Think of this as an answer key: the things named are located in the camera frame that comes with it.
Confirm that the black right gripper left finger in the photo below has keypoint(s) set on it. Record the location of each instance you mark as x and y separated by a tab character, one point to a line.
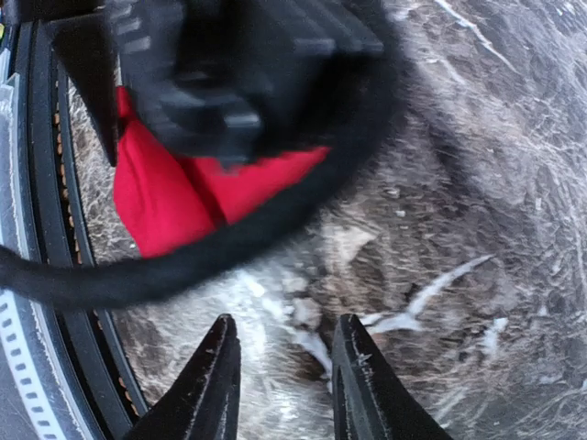
203	402

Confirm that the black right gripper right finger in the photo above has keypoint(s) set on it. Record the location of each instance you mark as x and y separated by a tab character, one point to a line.
369	401

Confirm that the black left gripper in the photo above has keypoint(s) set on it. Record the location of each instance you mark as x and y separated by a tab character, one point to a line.
233	80

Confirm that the white slotted cable duct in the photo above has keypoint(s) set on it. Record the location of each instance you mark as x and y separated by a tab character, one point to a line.
29	357

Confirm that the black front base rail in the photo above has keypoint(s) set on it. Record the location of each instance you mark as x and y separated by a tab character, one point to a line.
97	380

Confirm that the red santa sock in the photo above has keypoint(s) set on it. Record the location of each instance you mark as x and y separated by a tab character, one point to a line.
165	201

